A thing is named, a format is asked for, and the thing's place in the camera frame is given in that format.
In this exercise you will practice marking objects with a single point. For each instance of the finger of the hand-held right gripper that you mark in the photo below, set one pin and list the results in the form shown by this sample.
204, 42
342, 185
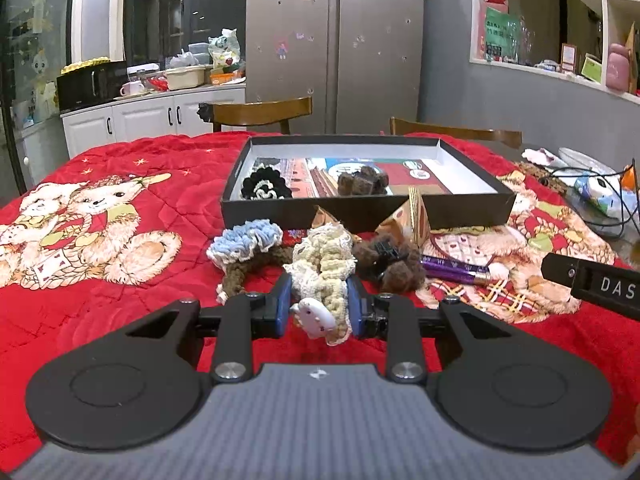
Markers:
559, 271

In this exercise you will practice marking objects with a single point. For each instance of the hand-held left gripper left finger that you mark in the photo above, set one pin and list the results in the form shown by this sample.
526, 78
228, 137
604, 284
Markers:
284, 302

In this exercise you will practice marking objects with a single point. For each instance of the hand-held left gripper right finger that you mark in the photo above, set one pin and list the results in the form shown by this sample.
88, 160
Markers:
356, 305

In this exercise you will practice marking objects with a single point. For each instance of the white hair clip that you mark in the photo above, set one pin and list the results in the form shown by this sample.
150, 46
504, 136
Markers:
312, 317

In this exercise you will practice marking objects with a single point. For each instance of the cream crocheted scrunchie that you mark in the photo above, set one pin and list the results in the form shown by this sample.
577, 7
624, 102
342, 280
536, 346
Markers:
320, 265

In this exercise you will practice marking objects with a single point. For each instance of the blue crocheted scrunchie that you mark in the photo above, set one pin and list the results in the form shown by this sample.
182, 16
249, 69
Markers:
240, 240

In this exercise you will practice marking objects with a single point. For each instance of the black shallow cardboard box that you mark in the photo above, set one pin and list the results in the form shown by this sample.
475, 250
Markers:
280, 215

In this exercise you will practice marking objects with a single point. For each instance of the large brown fluffy scrunchie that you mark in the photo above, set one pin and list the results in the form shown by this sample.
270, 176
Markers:
400, 276

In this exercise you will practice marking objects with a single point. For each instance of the black claw clip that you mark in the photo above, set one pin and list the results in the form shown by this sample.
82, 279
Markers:
385, 249

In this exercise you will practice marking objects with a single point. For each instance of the white blue package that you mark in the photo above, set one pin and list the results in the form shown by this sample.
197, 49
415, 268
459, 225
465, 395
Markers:
595, 195

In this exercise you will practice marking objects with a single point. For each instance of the small triangular brown packet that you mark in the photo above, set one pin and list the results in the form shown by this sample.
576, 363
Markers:
322, 219

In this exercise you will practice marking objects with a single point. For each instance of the brown woven mat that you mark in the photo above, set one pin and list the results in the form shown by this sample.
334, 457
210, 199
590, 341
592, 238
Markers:
545, 177

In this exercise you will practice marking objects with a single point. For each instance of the purple cosmetic tube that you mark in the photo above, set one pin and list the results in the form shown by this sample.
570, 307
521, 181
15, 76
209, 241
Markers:
450, 269

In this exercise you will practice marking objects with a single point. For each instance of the triangular patterned paper packet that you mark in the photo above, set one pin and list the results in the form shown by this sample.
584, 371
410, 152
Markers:
415, 220

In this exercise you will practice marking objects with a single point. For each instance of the white plate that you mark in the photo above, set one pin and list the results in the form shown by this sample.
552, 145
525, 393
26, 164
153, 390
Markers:
585, 160

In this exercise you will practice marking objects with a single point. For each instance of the pale pink cloth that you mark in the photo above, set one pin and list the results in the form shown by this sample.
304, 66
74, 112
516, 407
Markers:
537, 156

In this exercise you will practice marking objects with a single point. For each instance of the black crocheted scrunchie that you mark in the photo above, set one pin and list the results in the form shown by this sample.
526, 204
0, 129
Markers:
265, 183

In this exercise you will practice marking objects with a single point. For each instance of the brown fuzzy scrunchie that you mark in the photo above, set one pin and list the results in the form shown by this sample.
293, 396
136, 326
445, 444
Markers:
362, 182

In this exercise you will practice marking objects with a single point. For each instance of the wooden chair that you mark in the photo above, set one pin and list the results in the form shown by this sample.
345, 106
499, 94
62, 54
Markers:
450, 132
260, 110

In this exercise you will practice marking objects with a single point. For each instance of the red bear printed blanket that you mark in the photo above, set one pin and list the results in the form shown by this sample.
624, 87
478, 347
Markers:
100, 320

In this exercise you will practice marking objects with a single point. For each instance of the green card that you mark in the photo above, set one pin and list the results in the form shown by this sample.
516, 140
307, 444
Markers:
591, 67

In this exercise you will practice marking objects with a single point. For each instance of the small dark fuzzy object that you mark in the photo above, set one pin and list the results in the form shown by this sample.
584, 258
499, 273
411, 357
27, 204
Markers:
205, 111

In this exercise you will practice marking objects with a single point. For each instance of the pink bottle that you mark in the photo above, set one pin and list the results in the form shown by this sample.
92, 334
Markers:
618, 67

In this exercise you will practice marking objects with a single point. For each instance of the white kitchen cabinet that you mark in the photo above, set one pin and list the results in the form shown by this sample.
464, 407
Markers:
145, 120

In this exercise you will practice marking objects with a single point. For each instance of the silver double door fridge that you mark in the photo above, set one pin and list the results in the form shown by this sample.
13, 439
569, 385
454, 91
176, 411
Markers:
300, 60

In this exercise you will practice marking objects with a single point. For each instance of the green printed bag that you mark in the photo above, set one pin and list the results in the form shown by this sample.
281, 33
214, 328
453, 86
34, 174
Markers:
500, 35

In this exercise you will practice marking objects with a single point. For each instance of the beige plastic basin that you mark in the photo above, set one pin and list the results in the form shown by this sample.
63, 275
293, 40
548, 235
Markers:
185, 78

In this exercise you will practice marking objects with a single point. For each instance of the green white snack bag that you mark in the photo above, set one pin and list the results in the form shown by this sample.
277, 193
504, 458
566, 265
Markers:
225, 50

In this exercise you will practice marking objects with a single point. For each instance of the white cup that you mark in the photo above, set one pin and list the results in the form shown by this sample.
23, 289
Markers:
132, 89

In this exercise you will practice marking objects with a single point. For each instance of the black microwave oven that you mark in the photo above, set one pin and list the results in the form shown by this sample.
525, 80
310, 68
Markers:
85, 87

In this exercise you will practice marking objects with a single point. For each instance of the glass door display cabinet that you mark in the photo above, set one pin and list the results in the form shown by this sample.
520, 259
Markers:
35, 60

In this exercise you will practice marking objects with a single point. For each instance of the small photo frame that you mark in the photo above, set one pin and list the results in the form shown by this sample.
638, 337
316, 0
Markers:
569, 58

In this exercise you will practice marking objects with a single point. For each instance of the white wall shelf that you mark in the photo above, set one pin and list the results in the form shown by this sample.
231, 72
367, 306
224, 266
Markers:
615, 2

